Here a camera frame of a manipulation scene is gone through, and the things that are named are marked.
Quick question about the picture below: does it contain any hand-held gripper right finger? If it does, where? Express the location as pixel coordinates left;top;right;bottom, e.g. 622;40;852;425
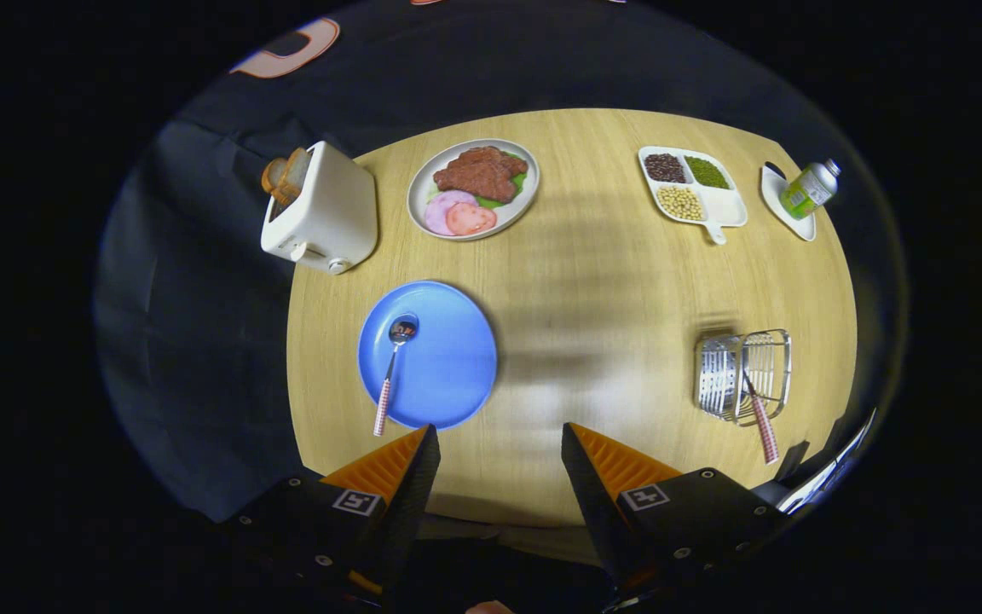
561;421;799;611

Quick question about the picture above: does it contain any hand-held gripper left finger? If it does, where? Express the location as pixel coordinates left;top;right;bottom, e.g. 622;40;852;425
227;424;442;614

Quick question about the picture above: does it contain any spoon with red checked handle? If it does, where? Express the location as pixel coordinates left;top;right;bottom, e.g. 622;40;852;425
373;316;419;437

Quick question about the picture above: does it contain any fork with red checked handle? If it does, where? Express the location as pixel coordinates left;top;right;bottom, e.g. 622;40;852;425
742;371;781;466

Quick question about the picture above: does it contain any blue plate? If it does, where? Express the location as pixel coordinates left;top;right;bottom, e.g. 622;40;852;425
357;281;499;431

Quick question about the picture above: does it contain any red tomato slice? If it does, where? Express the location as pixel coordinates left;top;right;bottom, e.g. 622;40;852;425
445;202;498;237

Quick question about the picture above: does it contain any pink ham slice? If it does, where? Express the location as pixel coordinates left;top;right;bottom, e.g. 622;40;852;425
423;189;479;237

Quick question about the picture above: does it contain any white toaster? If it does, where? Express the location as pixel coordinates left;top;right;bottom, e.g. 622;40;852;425
260;141;379;275

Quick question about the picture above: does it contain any pile of yellow soybeans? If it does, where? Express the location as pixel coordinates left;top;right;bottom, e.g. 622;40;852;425
656;185;705;223

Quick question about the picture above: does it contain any white divided tray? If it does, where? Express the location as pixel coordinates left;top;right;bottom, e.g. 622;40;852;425
638;146;749;246

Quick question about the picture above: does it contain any green lettuce leaf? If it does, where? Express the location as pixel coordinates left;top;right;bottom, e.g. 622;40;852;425
427;171;529;210

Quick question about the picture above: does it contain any white round plate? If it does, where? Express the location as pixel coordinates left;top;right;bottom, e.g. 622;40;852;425
407;138;540;242

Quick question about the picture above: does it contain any pile of dark red beans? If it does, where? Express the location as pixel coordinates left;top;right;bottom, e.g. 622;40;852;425
644;153;687;184

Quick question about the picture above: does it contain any brown meat steak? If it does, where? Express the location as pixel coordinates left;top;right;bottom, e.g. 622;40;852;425
433;146;529;204

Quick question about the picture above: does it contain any pile of green mung beans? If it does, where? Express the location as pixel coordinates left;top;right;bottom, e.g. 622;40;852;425
685;155;731;190

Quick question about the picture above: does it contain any small white dish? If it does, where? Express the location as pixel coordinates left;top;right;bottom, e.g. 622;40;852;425
760;162;817;243

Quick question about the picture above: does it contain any green label bottle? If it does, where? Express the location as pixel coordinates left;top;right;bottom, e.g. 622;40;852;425
779;159;841;221

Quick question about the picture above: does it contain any metal wire cutlery rack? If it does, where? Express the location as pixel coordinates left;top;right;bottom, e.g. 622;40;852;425
694;329;793;427

